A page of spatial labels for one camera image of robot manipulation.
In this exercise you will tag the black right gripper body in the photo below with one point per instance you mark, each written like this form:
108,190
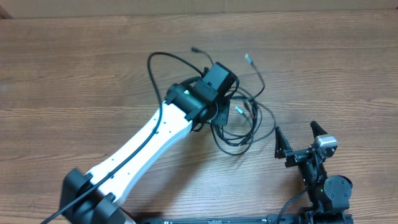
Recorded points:
301,155

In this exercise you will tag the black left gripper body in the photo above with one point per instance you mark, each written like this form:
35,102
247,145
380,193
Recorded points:
221,115

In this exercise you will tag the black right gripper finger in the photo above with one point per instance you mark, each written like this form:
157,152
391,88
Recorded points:
282,146
317,130

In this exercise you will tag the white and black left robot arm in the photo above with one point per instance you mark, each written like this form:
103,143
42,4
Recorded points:
97,196

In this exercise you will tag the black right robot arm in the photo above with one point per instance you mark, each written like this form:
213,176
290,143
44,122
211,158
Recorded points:
328,195

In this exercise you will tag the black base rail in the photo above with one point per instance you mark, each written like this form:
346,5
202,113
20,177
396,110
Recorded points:
270,219

